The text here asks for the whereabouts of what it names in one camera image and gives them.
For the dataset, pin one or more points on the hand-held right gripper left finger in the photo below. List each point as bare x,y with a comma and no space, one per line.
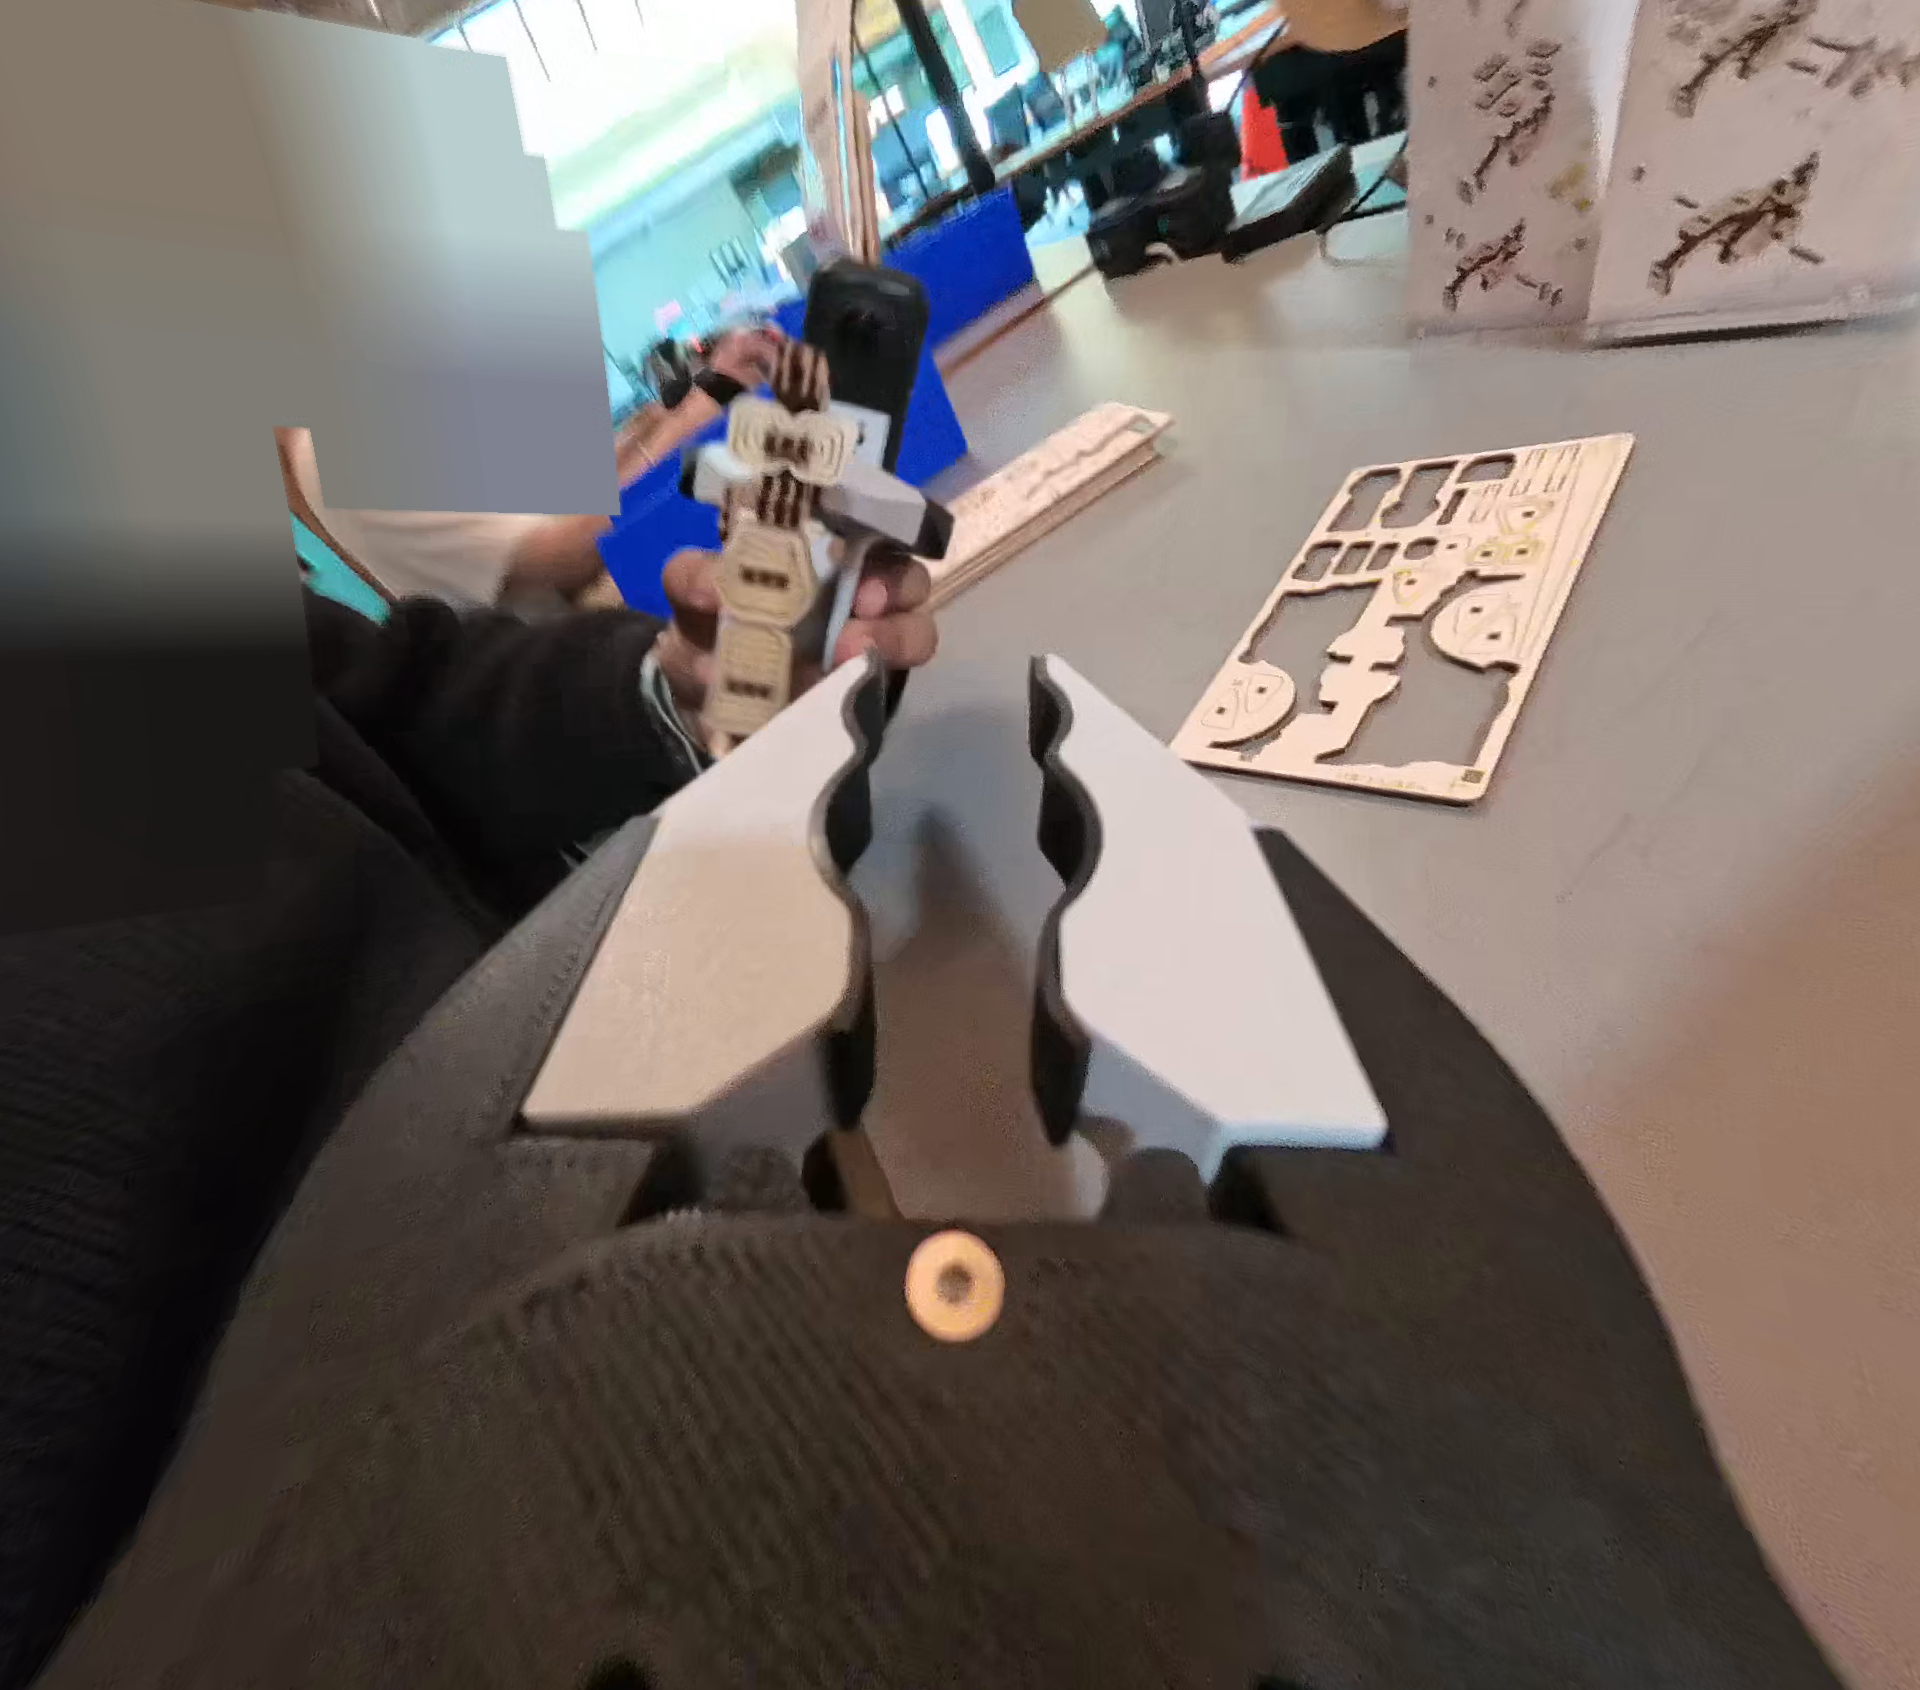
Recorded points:
705,955

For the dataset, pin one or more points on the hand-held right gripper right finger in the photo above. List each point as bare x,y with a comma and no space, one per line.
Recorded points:
1201,971

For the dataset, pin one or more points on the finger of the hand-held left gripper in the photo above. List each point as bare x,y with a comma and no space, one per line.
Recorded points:
870,504
717,474

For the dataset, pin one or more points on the wooden puzzle model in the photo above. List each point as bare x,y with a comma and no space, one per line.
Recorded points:
765,580

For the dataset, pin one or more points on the person's left forearm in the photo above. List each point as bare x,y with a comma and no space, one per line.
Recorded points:
510,731

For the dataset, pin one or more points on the grey desk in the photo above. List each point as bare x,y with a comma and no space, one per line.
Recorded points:
1651,971

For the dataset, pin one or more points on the person's left hand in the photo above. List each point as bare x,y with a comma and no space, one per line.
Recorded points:
893,611

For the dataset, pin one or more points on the blue plastic bin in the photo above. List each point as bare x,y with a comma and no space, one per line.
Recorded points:
645,521
975,251

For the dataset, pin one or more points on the stack of wooden puzzle sheets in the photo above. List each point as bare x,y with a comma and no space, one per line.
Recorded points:
1050,474

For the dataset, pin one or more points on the leaning wooden board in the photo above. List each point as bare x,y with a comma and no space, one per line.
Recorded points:
825,70

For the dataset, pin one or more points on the black battery charger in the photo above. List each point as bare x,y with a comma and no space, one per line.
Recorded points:
1133,239
1201,199

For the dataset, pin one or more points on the beige chair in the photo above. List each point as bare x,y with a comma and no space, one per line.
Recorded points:
1058,19

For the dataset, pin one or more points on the long wooden table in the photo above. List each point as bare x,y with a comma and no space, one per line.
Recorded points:
1155,88

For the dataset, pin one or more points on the flat black device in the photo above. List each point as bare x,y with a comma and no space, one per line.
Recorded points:
1291,199

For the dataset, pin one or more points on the orange cone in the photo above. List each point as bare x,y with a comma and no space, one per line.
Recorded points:
1262,131

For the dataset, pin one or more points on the wooden puzzle sheet with cutouts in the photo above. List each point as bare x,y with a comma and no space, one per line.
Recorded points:
1544,611

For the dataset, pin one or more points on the person's black sweater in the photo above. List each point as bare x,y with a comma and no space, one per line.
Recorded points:
150,1121

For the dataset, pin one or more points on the white patterned box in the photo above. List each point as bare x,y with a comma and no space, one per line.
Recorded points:
1724,144

